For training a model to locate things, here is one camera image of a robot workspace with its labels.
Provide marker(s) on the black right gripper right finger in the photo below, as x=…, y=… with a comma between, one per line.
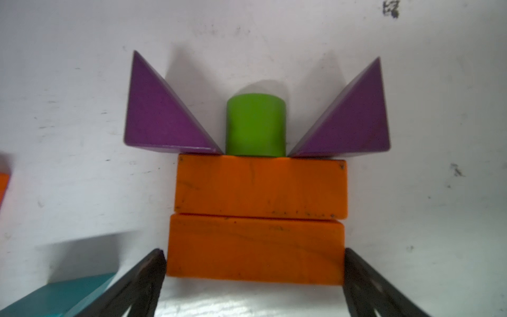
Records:
x=368, y=293

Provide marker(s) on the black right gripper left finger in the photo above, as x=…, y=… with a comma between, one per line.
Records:
x=136, y=293

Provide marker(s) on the teal triangle block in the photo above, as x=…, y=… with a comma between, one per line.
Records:
x=64, y=298

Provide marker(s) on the orange long block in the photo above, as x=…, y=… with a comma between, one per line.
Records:
x=261, y=250
x=4, y=181

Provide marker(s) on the purple triangle block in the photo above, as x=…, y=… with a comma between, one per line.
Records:
x=157, y=119
x=355, y=123

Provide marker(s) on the green round block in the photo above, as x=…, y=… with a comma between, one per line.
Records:
x=256, y=126

